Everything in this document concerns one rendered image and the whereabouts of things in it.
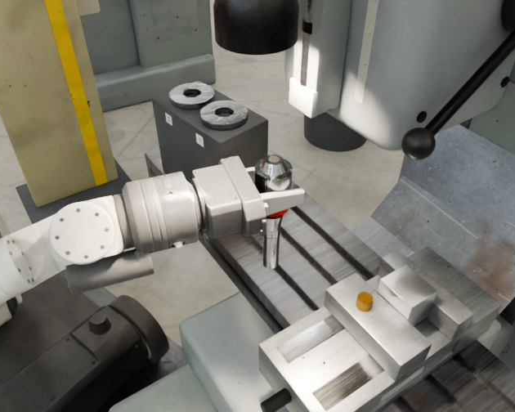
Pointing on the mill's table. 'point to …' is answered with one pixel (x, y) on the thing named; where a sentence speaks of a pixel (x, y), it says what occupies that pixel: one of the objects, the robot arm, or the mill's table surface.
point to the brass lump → (364, 302)
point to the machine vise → (311, 360)
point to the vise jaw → (378, 327)
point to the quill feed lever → (416, 145)
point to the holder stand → (206, 129)
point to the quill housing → (416, 64)
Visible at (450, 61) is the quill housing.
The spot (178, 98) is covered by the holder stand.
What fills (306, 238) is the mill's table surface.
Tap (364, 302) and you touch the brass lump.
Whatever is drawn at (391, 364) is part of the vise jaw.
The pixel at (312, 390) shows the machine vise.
